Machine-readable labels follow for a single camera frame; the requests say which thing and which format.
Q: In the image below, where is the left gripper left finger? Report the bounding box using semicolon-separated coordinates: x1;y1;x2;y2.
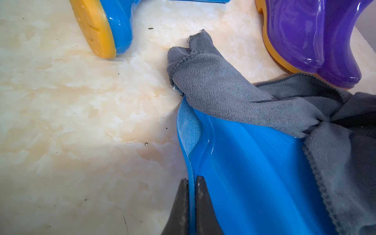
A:
161;179;189;235

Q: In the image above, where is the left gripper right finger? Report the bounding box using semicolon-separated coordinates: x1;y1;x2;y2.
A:
195;176;224;235

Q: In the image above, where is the blue boot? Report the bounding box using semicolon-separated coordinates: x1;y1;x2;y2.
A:
177;99;336;235
69;0;231;59

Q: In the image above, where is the grey cloth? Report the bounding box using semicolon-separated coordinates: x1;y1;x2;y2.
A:
167;31;376;235

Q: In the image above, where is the purple boot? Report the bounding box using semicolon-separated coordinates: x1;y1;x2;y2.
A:
317;0;372;89
255;1;325;73

